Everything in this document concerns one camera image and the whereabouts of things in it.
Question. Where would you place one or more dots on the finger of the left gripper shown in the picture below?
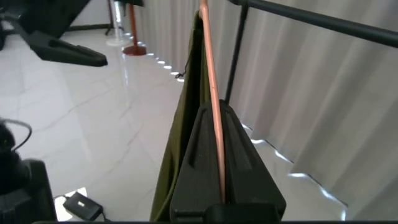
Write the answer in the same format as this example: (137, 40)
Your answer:
(43, 46)

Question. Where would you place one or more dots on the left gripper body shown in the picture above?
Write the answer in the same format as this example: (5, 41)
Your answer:
(49, 15)

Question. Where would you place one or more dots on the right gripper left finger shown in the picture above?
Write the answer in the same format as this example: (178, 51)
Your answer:
(196, 174)

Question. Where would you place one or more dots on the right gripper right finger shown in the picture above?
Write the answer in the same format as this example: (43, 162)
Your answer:
(248, 174)

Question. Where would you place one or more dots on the green printed shirt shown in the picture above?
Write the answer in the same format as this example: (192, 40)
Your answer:
(174, 155)

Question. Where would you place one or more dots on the pink clothes hanger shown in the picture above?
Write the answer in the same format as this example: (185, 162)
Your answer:
(214, 93)

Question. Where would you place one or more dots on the black clothes rack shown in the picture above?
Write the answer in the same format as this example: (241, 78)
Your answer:
(311, 19)

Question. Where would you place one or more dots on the black power adapter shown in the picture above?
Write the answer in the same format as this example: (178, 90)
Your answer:
(82, 205)

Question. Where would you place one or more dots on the silver post white round base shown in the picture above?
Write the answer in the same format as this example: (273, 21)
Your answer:
(116, 42)

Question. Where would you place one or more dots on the red round-base post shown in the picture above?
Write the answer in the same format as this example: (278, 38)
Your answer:
(134, 50)

